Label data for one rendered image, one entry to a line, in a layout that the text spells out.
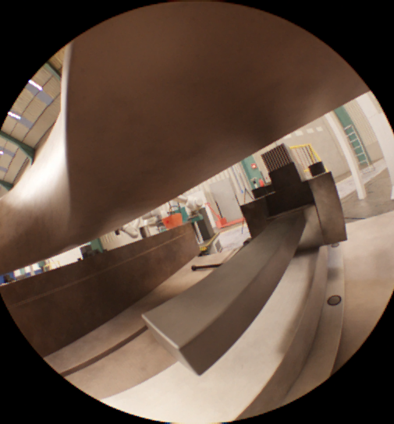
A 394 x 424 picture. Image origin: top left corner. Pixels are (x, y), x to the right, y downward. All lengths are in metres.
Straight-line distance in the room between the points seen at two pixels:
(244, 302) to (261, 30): 0.29
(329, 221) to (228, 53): 0.47
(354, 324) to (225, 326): 0.38
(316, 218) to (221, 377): 0.45
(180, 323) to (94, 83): 0.25
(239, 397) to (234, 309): 0.14
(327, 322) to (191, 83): 0.50
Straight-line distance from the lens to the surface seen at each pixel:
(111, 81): 0.18
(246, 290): 0.17
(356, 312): 0.51
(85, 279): 0.90
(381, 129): 2.61
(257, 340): 0.29
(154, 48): 0.17
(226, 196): 7.78
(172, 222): 1.50
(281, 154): 0.62
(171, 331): 0.15
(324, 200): 0.49
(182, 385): 0.28
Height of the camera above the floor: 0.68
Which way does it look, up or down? 3 degrees up
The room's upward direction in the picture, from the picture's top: 20 degrees counter-clockwise
